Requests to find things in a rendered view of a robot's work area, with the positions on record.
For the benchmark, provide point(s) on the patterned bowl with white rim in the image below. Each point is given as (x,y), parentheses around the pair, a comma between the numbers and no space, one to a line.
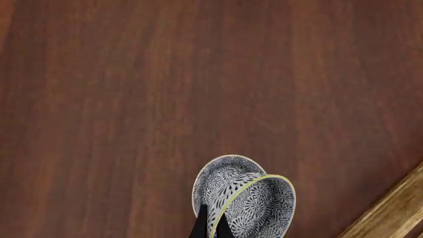
(215,173)

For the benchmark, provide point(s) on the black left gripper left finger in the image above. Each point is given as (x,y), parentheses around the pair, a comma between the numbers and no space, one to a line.
(200,226)

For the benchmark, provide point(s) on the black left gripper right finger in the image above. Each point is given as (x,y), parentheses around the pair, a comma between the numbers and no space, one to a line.
(224,229)

